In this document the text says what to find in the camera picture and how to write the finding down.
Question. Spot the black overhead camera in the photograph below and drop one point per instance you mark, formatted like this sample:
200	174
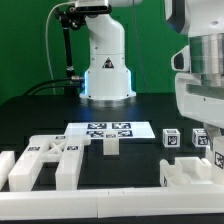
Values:
88	7

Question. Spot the white wall bar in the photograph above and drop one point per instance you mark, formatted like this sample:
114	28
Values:
194	199
7	161

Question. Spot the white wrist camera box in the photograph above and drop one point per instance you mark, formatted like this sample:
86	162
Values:
181	60

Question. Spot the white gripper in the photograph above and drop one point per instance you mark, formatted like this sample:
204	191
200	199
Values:
199	107

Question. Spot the white left wall bar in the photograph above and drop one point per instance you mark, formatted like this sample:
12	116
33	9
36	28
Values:
7	161

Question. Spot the white tagged cube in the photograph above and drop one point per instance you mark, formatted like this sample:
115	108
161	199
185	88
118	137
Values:
171	138
199	137

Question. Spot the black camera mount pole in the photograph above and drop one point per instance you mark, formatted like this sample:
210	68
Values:
70	20

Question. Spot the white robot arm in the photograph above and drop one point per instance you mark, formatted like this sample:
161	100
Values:
199	66

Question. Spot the white chair back frame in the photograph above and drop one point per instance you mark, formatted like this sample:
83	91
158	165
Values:
65	150

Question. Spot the white chair seat block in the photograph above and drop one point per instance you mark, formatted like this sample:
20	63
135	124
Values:
185	171

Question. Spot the white front wall bar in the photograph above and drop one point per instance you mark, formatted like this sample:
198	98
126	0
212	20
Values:
194	199

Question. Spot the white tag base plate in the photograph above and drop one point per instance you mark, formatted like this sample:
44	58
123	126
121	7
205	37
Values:
125	130

